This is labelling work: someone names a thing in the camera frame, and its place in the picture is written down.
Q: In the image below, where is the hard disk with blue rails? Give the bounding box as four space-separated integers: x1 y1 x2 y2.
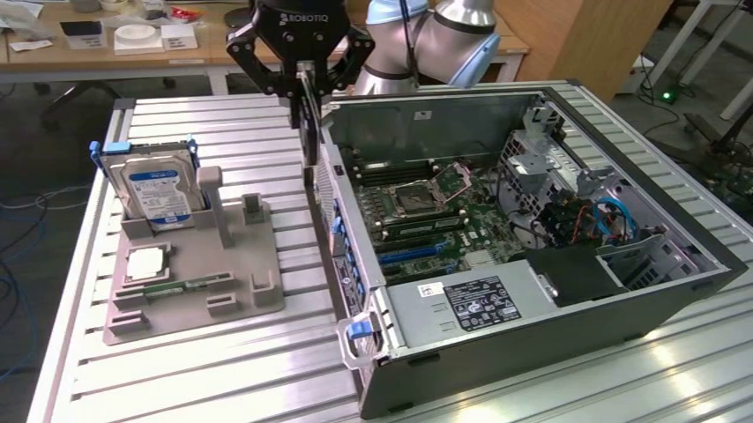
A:
87 134 211 233

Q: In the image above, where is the green motherboard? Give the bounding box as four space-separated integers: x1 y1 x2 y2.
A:
338 147 530 286

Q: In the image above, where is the metal disk bay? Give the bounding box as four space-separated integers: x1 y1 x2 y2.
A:
595 231 707 294

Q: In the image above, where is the wooden desk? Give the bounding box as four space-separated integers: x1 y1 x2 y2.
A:
0 0 530 85

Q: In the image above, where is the green RAM stick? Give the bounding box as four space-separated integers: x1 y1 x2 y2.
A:
117 275 231 299

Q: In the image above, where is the clear plastic bag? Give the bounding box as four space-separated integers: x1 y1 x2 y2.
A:
0 6 55 41

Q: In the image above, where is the black plastic shroud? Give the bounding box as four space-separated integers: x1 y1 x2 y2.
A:
526 244 629 308

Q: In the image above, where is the silver CPU chip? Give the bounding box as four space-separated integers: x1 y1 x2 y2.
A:
126 249 170 278

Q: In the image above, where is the grey plastic parts rack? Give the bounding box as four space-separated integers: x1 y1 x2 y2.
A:
103 165 289 347

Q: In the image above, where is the blue data wire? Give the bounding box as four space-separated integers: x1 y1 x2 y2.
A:
591 197 640 241

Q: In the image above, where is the white box with round dish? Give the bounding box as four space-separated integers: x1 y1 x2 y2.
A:
113 24 163 56

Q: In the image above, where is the CPU socket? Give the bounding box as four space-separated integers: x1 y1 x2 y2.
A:
392 178 449 217

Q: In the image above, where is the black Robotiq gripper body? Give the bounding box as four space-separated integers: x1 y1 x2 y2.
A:
250 0 352 98

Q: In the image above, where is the graphics card with metal bracket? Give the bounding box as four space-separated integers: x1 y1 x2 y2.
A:
293 60 326 169

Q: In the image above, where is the small white labelled box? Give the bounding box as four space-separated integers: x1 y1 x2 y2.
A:
159 24 197 52

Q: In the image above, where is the blue expansion slot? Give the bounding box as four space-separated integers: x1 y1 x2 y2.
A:
376 245 446 265

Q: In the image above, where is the open black PC case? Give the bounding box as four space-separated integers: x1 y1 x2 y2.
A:
299 85 749 419

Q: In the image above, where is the black installed RAM stick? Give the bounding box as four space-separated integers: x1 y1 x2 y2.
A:
382 215 464 234

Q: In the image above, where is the black office chair base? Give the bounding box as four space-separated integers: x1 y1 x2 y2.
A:
35 81 123 129

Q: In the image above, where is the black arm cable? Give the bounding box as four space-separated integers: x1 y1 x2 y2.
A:
398 0 422 87

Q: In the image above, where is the white table frame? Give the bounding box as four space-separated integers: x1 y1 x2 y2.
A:
644 0 753 121

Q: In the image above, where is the metal drive cage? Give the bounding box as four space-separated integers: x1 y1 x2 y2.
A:
502 130 596 208

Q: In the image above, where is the black floor stand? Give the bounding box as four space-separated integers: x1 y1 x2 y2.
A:
685 112 753 199

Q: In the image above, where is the white box with black top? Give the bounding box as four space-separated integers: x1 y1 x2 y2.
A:
58 20 111 49

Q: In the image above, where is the wooden cabinet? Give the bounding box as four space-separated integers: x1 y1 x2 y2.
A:
517 0 676 102

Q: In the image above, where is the metal socket cover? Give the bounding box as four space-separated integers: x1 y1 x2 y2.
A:
432 160 480 190

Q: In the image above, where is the grey power supply unit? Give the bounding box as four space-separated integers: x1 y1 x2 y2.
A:
385 259 558 349

